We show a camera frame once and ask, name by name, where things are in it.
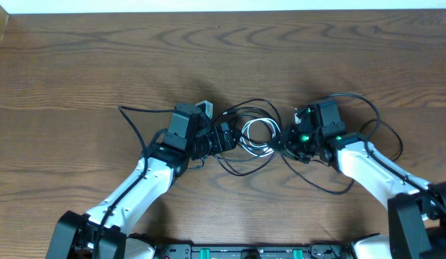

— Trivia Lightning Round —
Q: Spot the white usb cable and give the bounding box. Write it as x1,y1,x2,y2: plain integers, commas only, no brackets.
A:
240,117,281,158

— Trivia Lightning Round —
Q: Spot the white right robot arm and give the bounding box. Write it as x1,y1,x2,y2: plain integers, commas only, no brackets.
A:
273,99,446,258

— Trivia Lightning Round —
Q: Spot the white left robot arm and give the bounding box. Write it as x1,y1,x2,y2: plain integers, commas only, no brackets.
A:
46,101,240,258

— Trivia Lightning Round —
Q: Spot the black right camera cable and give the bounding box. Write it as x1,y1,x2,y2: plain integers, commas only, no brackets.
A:
325,92,446,220

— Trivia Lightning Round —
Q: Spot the black camera cable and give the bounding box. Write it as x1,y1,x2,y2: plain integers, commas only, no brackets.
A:
91,105,176,259
325,92,446,220

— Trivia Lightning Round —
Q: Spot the black left camera cable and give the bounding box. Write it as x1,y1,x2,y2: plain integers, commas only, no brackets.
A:
91,105,176,259

